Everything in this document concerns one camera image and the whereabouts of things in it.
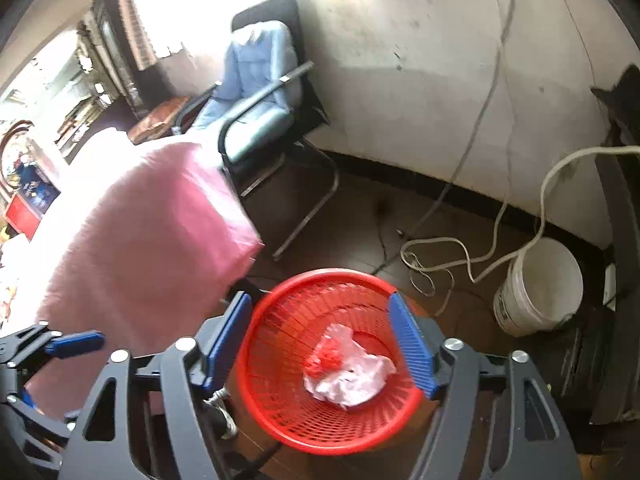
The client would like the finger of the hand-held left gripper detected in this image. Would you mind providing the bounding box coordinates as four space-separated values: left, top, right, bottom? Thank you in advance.
0 325 106 367
4 391 72 458

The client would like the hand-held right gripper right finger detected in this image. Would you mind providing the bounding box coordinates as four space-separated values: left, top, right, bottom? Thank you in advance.
387 292 583 480

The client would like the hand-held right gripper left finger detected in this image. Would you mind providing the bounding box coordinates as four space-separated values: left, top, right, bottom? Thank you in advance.
60 290 253 480

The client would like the red plastic mesh basket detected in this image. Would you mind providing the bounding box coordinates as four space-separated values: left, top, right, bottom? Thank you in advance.
236 268 426 457

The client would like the white paper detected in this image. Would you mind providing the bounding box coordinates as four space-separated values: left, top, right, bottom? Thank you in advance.
303 323 398 412

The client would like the red plastic scrap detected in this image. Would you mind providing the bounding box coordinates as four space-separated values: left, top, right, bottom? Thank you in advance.
306 335 346 378

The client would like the grey sneaker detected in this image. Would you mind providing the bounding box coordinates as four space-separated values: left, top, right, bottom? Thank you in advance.
205 387 238 441

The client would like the white plastic bucket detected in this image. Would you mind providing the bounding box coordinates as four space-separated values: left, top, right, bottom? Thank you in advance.
493 237 584 337

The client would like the pink cloth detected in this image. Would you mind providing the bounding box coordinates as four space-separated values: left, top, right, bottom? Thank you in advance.
22 141 265 421

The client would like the red box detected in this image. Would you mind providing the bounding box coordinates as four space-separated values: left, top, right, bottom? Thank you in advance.
5 195 43 233

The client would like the brown wooden box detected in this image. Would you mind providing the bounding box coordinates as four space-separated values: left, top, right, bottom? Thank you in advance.
127 96 191 145

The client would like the black exercise machine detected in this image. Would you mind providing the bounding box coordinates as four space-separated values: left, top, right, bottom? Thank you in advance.
560 62 640 426

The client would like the blue chair cushion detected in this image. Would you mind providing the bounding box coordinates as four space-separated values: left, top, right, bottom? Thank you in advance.
192 20 306 161

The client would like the dark wooden cabinet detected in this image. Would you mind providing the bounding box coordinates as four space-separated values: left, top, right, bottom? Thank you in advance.
80 0 151 116

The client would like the black office chair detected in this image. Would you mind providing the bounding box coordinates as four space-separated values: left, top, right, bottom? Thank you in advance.
172 0 341 261

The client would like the cream hose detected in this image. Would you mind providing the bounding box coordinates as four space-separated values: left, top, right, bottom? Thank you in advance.
400 146 640 316

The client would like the thin white cable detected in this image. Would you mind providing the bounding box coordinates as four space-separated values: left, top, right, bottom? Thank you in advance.
480 0 516 261

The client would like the grey cable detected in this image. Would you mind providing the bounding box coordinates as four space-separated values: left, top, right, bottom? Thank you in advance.
370 0 518 281

